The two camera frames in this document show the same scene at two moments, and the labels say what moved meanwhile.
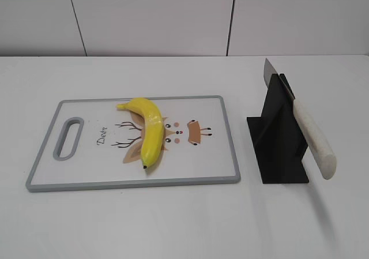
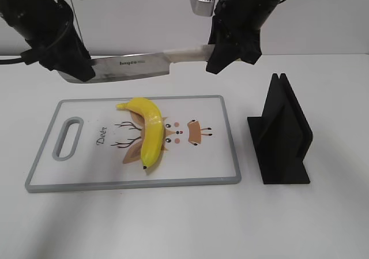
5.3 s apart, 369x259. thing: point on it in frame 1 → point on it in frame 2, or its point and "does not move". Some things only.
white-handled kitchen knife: x=326 y=162 → x=131 y=66
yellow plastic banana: x=153 y=137 does not move
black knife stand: x=278 y=139 does not move
